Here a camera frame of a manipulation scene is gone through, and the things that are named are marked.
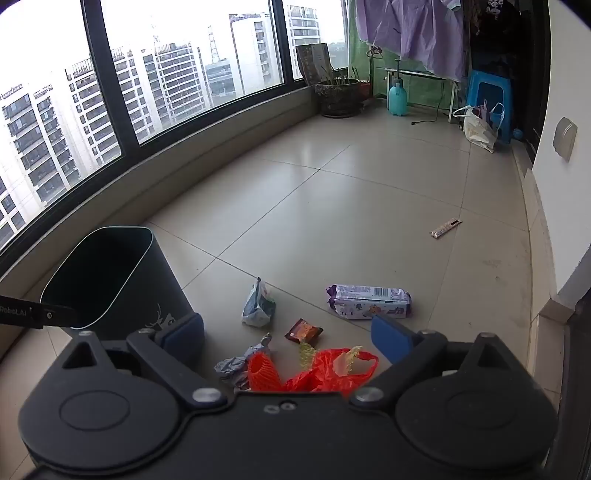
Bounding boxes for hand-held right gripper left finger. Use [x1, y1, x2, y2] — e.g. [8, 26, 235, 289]
[60, 313, 229, 411]

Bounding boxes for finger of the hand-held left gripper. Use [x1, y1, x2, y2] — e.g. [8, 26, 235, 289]
[0, 295, 78, 329]

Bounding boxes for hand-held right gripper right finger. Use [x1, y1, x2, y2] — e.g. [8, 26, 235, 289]
[348, 315, 532, 411]

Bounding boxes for purple wet wipes packet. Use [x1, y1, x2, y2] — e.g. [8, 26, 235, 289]
[326, 284, 413, 320]

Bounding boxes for blue grey paper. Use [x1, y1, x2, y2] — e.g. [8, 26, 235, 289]
[213, 333, 273, 391]

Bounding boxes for dark teal trash bin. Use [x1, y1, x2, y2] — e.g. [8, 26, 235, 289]
[41, 226, 195, 343]

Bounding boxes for red plastic bag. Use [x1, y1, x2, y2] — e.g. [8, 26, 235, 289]
[285, 347, 379, 398]

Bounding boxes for white blue wrapper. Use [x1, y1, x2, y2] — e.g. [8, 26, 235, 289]
[241, 277, 277, 328]

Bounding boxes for brown snack wrapper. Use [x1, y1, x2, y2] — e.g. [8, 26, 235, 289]
[284, 318, 324, 344]

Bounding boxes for long striped wrapper strip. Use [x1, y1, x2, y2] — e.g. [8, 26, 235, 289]
[429, 218, 463, 239]

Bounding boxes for yellow mesh net piece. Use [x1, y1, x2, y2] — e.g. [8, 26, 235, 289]
[298, 340, 318, 370]

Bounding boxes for white plastic bag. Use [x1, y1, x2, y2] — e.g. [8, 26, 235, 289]
[453, 102, 505, 153]

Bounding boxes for teal spray bottle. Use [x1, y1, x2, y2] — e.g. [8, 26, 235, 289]
[388, 69, 409, 116]

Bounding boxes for dark patterned flower pot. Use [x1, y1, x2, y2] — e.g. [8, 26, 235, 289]
[315, 65, 362, 118]

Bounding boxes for white metal rack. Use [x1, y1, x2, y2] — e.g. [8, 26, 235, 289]
[376, 67, 462, 123]

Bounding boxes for blue plastic stool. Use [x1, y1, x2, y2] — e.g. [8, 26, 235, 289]
[465, 70, 513, 144]

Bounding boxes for brown picture board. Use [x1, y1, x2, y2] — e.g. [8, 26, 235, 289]
[295, 43, 334, 86]

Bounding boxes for purple hanging cloth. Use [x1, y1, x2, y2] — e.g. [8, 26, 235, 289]
[355, 0, 469, 83]

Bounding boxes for dark hanging clothes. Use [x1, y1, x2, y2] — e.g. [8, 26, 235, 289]
[468, 0, 550, 77]

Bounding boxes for black power cable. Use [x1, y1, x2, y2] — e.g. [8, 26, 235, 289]
[410, 85, 446, 126]

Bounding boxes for black window frame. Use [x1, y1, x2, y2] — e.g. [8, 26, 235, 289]
[0, 0, 352, 278]

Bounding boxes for grey wall socket cover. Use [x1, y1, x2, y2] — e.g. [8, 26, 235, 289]
[551, 117, 578, 162]

